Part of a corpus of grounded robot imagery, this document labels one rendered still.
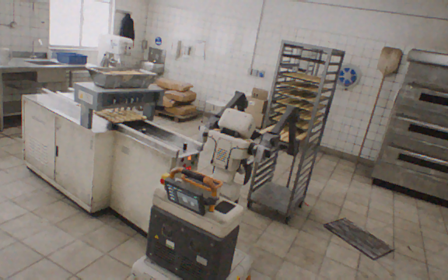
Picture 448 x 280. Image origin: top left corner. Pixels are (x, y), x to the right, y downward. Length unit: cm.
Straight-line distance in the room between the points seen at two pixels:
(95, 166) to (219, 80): 451
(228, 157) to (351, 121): 446
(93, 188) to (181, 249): 124
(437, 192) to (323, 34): 313
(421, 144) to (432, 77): 92
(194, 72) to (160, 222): 549
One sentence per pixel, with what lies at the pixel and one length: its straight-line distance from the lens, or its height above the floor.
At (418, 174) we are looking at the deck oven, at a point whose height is 38.
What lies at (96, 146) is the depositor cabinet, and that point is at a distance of 296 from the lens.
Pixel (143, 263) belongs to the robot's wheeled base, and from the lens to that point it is 237.
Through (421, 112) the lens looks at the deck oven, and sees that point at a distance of 533.
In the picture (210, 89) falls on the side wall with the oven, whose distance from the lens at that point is 719.
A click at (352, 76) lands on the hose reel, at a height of 146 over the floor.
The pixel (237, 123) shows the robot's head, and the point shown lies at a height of 125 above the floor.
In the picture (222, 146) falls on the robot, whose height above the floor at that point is 109.
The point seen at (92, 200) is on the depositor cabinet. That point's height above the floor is 22.
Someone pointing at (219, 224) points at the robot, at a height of 78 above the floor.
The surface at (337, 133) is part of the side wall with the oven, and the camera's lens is 646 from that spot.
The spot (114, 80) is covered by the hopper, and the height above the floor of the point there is 126.
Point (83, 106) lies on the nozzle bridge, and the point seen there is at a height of 102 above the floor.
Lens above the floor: 178
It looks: 18 degrees down
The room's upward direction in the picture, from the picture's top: 10 degrees clockwise
